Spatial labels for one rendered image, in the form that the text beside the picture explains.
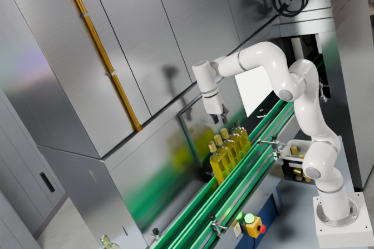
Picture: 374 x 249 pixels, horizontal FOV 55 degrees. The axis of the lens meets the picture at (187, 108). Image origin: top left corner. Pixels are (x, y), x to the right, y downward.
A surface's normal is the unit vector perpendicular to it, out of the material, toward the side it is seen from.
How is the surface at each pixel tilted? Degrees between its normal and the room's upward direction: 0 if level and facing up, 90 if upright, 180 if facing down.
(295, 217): 0
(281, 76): 47
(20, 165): 90
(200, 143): 90
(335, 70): 90
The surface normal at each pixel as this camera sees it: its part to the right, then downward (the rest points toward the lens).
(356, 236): -0.23, 0.49
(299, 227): -0.33, -0.85
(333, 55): -0.59, 0.52
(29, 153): 0.91, -0.18
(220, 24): 0.73, 0.04
